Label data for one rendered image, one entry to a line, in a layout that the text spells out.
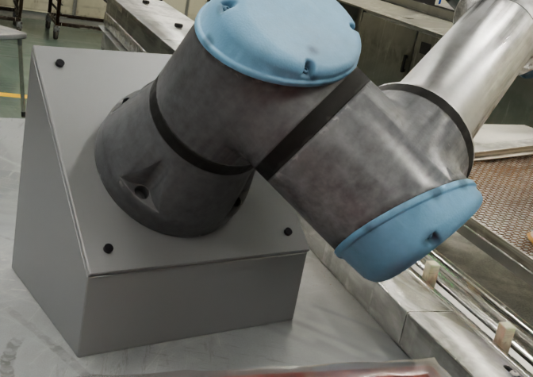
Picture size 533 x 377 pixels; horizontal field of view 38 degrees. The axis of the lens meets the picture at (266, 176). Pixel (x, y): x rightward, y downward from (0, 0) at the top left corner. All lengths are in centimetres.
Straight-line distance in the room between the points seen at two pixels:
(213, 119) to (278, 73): 8
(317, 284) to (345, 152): 36
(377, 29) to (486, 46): 448
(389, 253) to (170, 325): 24
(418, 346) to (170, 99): 35
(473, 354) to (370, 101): 28
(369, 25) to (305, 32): 478
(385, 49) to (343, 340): 438
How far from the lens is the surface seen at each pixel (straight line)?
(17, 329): 75
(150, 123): 66
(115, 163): 69
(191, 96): 61
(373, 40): 529
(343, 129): 58
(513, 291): 105
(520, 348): 83
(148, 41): 193
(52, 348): 72
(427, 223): 59
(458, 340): 78
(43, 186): 76
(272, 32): 57
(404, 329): 81
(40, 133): 76
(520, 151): 132
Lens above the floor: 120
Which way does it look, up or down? 17 degrees down
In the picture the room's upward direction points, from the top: 11 degrees clockwise
